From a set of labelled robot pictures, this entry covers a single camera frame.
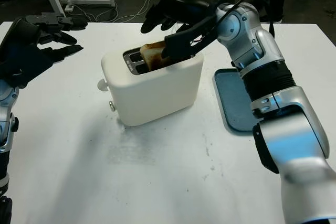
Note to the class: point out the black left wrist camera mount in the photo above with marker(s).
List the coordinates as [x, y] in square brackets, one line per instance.
[26, 66]

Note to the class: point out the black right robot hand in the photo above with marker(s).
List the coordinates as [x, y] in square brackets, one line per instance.
[183, 6]

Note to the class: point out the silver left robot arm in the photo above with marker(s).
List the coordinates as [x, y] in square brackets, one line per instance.
[6, 129]

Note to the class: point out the blue rectangular tray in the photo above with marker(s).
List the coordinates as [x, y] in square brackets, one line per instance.
[231, 98]

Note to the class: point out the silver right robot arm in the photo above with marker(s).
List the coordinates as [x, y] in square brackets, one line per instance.
[262, 45]

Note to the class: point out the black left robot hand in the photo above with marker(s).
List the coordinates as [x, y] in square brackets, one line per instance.
[21, 35]

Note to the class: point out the white power strip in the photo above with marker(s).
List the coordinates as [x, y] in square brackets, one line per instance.
[69, 7]

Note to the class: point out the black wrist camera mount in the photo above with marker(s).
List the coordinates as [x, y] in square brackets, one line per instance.
[199, 28]
[26, 66]

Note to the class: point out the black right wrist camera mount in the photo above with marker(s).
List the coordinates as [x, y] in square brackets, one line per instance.
[199, 28]

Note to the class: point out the cream white toaster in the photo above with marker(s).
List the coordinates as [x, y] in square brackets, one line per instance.
[152, 95]

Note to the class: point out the browned toast slice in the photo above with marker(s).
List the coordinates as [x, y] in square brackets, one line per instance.
[151, 53]

